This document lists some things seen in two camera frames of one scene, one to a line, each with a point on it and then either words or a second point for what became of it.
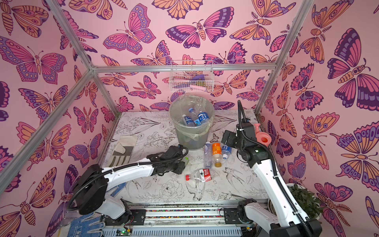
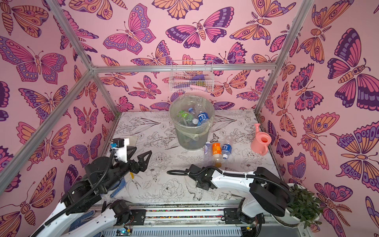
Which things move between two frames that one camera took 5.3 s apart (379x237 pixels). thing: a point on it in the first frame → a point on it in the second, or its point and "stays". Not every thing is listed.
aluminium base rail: (201, 219) stays
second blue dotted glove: (118, 189) stays
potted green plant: (305, 198) stays
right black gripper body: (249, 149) → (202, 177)
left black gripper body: (177, 168) → (120, 170)
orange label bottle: (217, 154) stays
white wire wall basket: (191, 76) stays
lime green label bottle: (186, 160) → (187, 117)
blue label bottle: (226, 150) stays
